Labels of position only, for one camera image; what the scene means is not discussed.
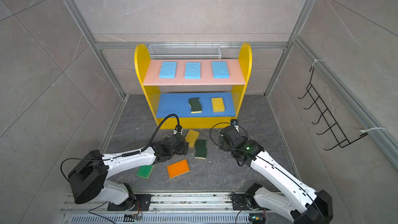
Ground yellow sponge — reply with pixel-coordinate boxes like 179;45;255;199
211;97;225;113
185;129;200;149

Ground dark green sponge curved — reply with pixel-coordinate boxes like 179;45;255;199
188;97;202;114

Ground blue sponge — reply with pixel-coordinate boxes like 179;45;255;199
184;62;201;79
159;61;177;79

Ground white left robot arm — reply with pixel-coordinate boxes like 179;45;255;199
67;133;189;211

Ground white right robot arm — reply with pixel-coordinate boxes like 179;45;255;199
217;122;333;224

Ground yellow shelf unit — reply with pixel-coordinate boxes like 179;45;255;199
134;43;252;129

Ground orange sponge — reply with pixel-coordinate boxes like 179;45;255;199
167;159;190;179

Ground dark green sponge upright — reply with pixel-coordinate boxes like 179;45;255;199
194;140;207;159

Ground black corrugated cable conduit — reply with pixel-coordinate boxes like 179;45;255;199
141;113;182;153

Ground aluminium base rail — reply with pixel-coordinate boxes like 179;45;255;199
59;192;290;224

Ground black wire hook rack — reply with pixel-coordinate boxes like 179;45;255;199
298;67;368;151

